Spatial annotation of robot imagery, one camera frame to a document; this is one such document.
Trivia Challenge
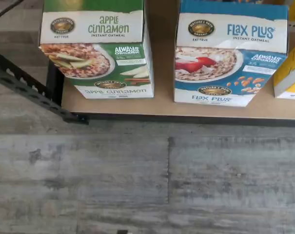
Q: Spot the black floor cable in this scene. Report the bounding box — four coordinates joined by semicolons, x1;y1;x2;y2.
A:
0;0;24;26

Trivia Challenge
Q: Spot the blue Flax Plus oatmeal box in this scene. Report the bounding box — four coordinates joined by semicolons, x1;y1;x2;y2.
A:
174;0;290;107

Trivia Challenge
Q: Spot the tan wooden shelf board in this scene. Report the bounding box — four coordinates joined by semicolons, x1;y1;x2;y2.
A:
61;0;295;117

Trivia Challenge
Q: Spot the green apple cinnamon oatmeal box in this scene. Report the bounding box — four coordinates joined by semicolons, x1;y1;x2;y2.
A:
39;0;155;99

